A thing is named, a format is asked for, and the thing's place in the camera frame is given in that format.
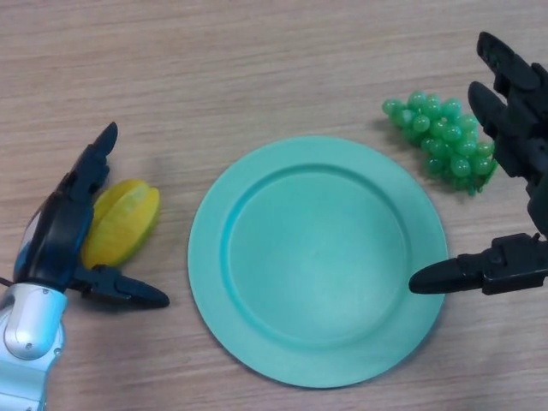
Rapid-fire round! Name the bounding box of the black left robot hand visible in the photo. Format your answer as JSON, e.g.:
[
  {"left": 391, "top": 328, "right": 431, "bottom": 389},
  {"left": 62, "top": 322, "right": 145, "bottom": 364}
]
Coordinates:
[{"left": 12, "top": 122, "right": 170, "bottom": 309}]

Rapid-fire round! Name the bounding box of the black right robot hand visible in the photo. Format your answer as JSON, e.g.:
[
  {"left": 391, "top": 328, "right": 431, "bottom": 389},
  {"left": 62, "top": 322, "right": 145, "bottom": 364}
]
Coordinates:
[{"left": 408, "top": 31, "right": 548, "bottom": 296}]

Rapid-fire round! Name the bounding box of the yellow starfruit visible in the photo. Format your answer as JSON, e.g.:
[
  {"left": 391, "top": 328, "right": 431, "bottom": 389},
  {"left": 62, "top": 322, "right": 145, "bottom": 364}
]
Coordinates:
[{"left": 80, "top": 179, "right": 161, "bottom": 269}]

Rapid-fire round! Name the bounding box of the green round plate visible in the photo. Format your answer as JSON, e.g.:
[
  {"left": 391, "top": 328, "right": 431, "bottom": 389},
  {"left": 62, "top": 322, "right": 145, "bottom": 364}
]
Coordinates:
[{"left": 187, "top": 135, "right": 449, "bottom": 390}]

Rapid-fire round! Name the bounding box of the green grape bunch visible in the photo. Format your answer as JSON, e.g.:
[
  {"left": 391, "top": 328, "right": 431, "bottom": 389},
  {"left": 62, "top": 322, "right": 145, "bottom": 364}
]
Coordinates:
[{"left": 381, "top": 89, "right": 498, "bottom": 197}]

